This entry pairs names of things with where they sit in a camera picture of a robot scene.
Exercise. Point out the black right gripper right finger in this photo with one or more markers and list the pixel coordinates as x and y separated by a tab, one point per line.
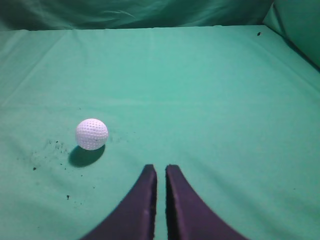
187	216

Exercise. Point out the white dimpled golf ball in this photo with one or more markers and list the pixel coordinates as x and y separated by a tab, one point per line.
91	134

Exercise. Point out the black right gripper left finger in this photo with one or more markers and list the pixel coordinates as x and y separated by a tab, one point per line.
134	216

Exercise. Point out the green table cloth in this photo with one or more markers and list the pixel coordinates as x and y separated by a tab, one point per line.
229	90

